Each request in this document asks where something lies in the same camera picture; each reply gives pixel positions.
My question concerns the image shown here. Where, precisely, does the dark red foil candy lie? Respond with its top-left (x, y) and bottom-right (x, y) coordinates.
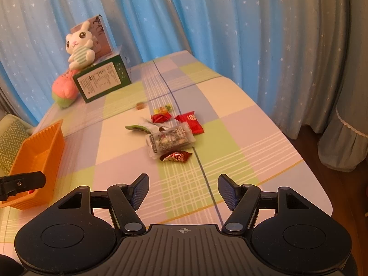
top-left (160, 150), bottom-right (192, 163)

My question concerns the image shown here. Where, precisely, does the green white snack bag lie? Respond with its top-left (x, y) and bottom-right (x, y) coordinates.
top-left (125, 118), bottom-right (169, 134)

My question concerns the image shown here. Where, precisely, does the clear grey snack pack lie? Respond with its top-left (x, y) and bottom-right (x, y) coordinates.
top-left (145, 122), bottom-right (196, 160)

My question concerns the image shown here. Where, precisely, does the small red candy packet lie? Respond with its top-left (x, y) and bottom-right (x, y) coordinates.
top-left (151, 112), bottom-right (172, 123)

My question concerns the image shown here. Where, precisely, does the small brown candy cube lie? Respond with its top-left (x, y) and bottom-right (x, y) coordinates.
top-left (136, 102), bottom-right (147, 110)

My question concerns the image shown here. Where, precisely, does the red snack packet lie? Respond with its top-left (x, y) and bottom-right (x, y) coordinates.
top-left (175, 111), bottom-right (204, 135)

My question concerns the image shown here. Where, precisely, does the yellow green candy packet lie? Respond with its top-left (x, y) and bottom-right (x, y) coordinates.
top-left (153, 104), bottom-right (172, 115)

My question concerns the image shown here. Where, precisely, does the orange plastic tray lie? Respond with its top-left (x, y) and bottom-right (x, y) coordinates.
top-left (1, 120), bottom-right (66, 210)

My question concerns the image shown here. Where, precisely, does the green zigzag cushion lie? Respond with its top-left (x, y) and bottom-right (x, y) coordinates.
top-left (0, 120), bottom-right (31, 176)

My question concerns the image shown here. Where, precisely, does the checkered tablecloth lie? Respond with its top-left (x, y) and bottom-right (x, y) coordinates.
top-left (1, 51), bottom-right (332, 257)

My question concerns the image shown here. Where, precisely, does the pink starfish plush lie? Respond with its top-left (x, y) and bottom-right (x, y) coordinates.
top-left (52, 69), bottom-right (79, 108)

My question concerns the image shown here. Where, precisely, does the grey lace-trim fabric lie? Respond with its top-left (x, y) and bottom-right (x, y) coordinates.
top-left (301, 33), bottom-right (367, 172)

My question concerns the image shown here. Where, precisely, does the green carton box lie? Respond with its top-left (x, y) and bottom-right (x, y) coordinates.
top-left (73, 46), bottom-right (131, 104)

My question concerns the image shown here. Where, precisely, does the brown printed box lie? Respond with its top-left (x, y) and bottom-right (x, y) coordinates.
top-left (87, 14), bottom-right (113, 63)

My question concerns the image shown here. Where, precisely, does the white bunny plush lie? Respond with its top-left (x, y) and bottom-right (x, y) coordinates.
top-left (66, 21), bottom-right (95, 70)

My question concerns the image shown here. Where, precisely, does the blue star curtain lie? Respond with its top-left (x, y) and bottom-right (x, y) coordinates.
top-left (0, 0), bottom-right (368, 141)

